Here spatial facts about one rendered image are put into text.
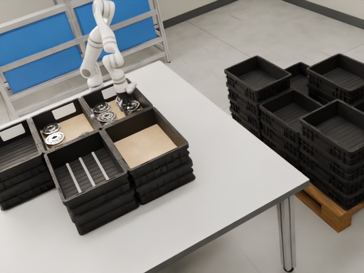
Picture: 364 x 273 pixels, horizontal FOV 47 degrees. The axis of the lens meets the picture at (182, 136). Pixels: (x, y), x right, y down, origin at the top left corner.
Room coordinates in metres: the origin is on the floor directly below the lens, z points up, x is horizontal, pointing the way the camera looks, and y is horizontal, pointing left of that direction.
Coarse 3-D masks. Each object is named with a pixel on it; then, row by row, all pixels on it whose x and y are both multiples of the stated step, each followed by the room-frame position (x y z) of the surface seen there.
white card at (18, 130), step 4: (20, 124) 2.02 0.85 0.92; (12, 128) 2.00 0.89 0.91; (16, 128) 2.01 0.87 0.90; (20, 128) 2.01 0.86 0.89; (0, 132) 1.98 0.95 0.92; (4, 132) 1.99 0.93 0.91; (8, 132) 1.99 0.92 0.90; (12, 132) 2.00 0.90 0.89; (16, 132) 2.01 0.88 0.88; (20, 132) 2.01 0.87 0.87; (24, 132) 2.02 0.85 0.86; (4, 136) 1.98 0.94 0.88; (8, 136) 1.99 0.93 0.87; (12, 136) 2.00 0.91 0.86; (4, 140) 1.98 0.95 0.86
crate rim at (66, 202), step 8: (88, 136) 1.74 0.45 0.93; (104, 136) 1.70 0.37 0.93; (48, 152) 1.68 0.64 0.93; (112, 152) 1.56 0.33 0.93; (48, 160) 1.61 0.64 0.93; (120, 160) 1.49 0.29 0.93; (120, 176) 1.38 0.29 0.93; (56, 184) 1.42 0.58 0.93; (104, 184) 1.36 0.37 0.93; (112, 184) 1.37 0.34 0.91; (80, 192) 1.34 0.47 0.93; (88, 192) 1.33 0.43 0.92; (64, 200) 1.31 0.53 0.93; (72, 200) 1.31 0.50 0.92
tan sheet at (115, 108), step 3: (108, 102) 2.18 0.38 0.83; (111, 102) 2.17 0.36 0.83; (114, 102) 2.16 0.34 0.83; (111, 105) 2.14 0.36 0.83; (114, 105) 2.13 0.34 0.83; (114, 108) 2.10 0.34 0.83; (117, 108) 2.09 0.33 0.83; (141, 108) 2.03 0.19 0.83; (114, 111) 2.07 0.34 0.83; (117, 111) 2.06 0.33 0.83; (120, 111) 2.06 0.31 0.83; (117, 114) 2.03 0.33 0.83; (120, 114) 2.02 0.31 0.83; (123, 114) 2.01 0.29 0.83; (120, 117) 1.99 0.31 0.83
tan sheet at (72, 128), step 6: (66, 120) 2.09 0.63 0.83; (72, 120) 2.08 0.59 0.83; (78, 120) 2.06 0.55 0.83; (84, 120) 2.05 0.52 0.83; (66, 126) 2.03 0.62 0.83; (72, 126) 2.01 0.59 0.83; (78, 126) 2.00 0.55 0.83; (84, 126) 1.98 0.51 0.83; (90, 126) 1.97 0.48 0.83; (66, 132) 1.97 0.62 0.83; (72, 132) 1.95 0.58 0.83; (78, 132) 1.94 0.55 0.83; (66, 138) 1.91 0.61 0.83; (72, 138) 1.90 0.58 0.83
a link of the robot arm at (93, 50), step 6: (90, 42) 2.27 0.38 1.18; (90, 48) 2.28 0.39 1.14; (96, 48) 2.27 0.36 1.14; (102, 48) 2.30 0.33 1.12; (90, 54) 2.28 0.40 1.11; (96, 54) 2.28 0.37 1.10; (84, 60) 2.31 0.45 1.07; (90, 60) 2.29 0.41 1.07; (96, 60) 2.29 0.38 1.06; (84, 66) 2.30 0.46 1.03; (90, 66) 2.29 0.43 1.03; (84, 72) 2.31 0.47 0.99; (90, 72) 2.30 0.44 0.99
